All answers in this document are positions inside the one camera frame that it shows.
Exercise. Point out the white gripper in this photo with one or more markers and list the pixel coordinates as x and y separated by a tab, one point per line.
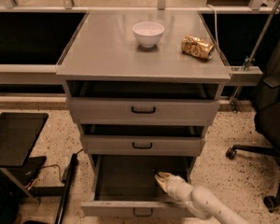
174	184

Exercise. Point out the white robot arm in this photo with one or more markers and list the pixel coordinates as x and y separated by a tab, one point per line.
200	201

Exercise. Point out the grey bottom drawer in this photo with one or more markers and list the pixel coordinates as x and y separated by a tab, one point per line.
125	186

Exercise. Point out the grey drawer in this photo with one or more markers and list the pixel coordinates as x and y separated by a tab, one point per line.
126	102
142	139
125	186

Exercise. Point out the grey middle drawer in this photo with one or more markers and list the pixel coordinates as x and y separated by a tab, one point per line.
142	139

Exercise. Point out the grey metal drawer cabinet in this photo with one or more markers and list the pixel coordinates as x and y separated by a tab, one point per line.
106	50

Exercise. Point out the grey top drawer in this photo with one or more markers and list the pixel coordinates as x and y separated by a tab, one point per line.
126	102

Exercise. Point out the black pole on floor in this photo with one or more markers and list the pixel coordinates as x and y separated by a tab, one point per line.
66	189

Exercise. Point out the black office chair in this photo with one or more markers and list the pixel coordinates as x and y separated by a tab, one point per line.
267	118

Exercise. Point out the crushed gold soda can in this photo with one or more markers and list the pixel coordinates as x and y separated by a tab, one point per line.
197	47

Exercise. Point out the white ceramic bowl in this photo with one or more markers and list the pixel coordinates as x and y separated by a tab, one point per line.
148	33

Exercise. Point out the metal rod with clamp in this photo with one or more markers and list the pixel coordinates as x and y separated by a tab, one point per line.
243	70

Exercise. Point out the black side table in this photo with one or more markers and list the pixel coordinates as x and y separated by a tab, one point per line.
18	135

